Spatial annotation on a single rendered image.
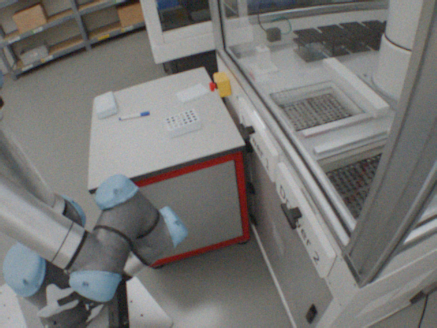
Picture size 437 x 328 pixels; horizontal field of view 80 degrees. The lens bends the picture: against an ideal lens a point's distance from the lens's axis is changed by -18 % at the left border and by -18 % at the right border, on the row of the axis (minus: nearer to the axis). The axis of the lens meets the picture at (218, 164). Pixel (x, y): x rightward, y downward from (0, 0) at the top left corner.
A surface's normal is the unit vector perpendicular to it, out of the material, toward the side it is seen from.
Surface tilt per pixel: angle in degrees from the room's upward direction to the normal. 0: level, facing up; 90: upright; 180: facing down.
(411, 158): 90
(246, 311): 0
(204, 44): 90
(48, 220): 47
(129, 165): 0
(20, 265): 4
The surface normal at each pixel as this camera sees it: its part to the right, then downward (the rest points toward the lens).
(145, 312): -0.12, -0.69
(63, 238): 0.56, -0.29
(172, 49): 0.27, 0.67
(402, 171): -0.95, 0.28
